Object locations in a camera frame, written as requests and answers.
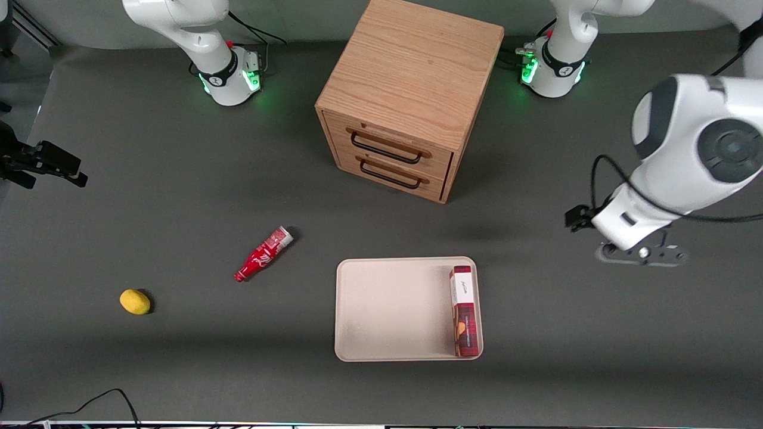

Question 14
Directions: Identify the red cookie box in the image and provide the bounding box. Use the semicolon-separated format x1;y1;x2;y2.
449;265;482;358

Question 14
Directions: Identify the black base cable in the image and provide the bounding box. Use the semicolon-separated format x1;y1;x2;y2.
500;18;559;67
228;10;287;46

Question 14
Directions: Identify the beige rectangular tray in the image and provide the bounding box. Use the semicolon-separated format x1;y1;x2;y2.
334;256;484;362

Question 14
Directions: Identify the aluminium frame rail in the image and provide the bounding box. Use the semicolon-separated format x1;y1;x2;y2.
11;0;61;49

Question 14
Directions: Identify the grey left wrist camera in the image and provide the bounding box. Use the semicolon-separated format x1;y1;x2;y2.
596;229;688;268

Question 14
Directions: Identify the black table edge cable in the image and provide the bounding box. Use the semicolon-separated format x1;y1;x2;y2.
24;388;141;427

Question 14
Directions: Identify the black right base cable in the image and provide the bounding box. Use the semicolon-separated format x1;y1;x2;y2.
228;10;287;46

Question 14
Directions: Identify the wide black drawer handle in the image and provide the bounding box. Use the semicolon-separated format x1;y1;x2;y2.
350;132;426;165

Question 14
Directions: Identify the black left base cable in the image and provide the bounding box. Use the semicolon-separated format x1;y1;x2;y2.
500;18;559;67

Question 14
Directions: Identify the wooden two-drawer cabinet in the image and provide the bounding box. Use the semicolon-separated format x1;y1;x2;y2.
315;0;505;204

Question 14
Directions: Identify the red cola bottle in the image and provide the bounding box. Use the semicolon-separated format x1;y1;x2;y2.
234;226;294;283

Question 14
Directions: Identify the short black drawer handle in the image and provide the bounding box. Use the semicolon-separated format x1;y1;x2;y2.
359;158;423;191

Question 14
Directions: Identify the yellow lemon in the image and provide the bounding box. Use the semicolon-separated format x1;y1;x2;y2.
119;289;151;315

